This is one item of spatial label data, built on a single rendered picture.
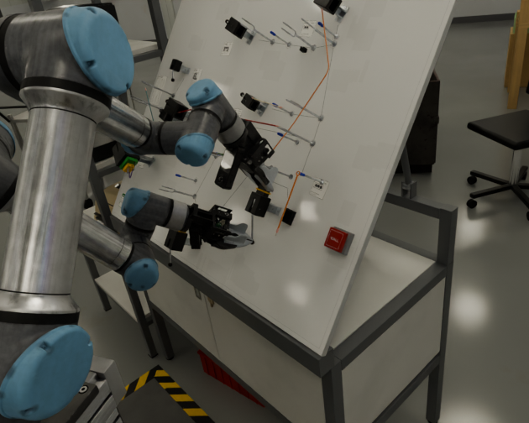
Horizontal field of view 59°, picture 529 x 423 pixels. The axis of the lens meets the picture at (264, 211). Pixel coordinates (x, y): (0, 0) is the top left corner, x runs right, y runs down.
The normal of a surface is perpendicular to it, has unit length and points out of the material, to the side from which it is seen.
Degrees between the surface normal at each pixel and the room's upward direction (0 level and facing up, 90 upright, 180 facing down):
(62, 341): 96
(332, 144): 54
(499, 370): 0
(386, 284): 0
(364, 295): 0
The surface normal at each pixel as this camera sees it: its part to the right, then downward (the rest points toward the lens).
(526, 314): -0.12, -0.87
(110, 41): 0.95, -0.08
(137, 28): -0.36, 0.50
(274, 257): -0.67, -0.18
